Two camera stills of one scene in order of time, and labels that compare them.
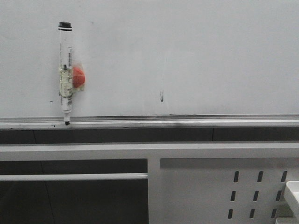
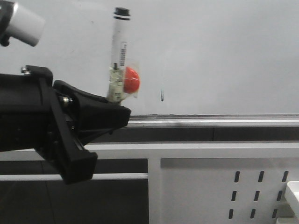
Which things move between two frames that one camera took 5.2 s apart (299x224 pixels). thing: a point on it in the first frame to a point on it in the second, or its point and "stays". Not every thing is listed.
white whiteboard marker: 66,68 to 116,88
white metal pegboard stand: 188,183 stays
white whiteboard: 152,63 stays
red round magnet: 78,77 to 131,81
